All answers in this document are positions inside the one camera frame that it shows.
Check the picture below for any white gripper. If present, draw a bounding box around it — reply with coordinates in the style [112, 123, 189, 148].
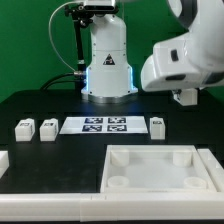
[141, 39, 224, 92]

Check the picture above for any white square tabletop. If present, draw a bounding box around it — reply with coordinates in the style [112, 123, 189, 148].
[100, 145, 217, 193]

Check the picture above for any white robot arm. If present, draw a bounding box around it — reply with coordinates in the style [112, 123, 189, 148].
[82, 0, 224, 103]

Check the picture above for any white right fence bar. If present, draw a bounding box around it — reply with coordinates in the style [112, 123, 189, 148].
[198, 149, 224, 193]

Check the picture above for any white fence bar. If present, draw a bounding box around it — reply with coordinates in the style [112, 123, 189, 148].
[198, 149, 224, 193]
[0, 151, 9, 178]
[0, 192, 224, 222]

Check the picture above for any white marker sheet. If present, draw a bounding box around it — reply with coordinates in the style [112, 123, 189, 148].
[60, 116, 148, 134]

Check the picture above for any white front fence bar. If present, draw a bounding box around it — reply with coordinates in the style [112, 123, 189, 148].
[0, 192, 224, 222]

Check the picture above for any white left fence bar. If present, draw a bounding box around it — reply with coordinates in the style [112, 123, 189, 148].
[0, 151, 9, 178]

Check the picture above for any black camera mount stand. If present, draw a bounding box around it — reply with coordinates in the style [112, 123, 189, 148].
[64, 3, 93, 90]

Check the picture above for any black cable bundle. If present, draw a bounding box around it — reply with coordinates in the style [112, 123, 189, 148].
[40, 73, 84, 92]

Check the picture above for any grey cable loop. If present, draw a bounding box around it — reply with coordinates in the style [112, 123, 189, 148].
[47, 0, 85, 73]

